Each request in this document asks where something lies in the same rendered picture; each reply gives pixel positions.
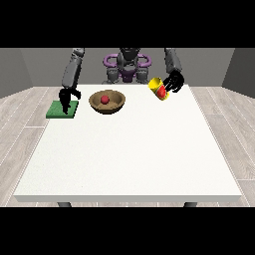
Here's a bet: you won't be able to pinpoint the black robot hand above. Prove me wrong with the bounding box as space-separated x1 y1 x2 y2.
162 69 185 94
58 87 82 116

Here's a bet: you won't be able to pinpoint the yellow cup with melon print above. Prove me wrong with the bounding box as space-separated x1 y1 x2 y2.
147 77 170 102

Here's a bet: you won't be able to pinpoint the green square pad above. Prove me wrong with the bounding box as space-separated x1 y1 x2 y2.
45 100 80 120

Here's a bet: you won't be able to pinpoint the brown wooden bowl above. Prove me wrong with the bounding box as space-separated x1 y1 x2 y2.
88 89 127 116

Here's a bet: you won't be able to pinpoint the grey robot trunk purple rings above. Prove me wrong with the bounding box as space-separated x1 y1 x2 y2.
102 48 152 85

